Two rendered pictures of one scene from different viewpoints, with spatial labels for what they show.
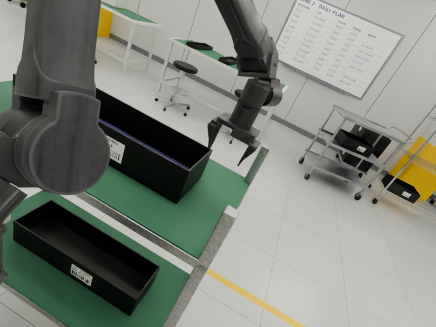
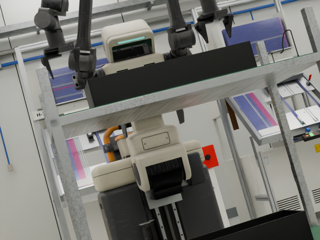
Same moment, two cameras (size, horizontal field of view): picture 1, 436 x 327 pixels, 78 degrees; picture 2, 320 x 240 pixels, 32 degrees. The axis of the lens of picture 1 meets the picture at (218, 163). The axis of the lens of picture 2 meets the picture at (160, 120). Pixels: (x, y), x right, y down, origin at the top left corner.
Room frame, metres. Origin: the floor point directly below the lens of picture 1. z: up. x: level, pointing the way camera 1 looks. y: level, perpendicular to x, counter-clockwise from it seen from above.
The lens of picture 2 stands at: (2.46, -0.43, 0.74)
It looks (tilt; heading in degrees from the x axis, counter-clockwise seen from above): 4 degrees up; 159
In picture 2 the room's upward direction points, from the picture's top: 16 degrees counter-clockwise
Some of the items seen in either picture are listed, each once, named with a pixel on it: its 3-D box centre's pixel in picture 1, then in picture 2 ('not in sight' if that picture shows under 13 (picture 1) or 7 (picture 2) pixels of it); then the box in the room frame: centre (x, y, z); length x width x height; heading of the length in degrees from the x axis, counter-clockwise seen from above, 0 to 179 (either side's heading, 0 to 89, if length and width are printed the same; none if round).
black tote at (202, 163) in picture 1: (113, 130); (170, 80); (0.70, 0.33, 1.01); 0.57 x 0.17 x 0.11; 82
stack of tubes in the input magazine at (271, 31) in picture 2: not in sight; (254, 40); (-1.51, 2.09, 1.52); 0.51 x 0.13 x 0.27; 82
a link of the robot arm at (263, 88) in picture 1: (255, 94); (51, 25); (0.64, -0.01, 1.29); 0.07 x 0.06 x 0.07; 153
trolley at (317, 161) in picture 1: (350, 152); not in sight; (3.53, -1.53, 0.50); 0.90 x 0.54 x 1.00; 96
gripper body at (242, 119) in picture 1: (242, 117); (56, 42); (0.63, -0.01, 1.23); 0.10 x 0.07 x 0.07; 81
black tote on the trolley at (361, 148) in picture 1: (353, 143); not in sight; (3.53, -1.49, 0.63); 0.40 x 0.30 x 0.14; 96
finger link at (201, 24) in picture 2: not in sight; (207, 29); (0.71, 0.52, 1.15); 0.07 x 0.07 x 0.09; 81
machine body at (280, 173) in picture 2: not in sight; (283, 184); (-1.64, 2.05, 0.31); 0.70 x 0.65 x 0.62; 82
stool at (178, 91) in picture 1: (178, 87); not in sight; (3.60, 0.93, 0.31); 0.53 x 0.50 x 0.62; 82
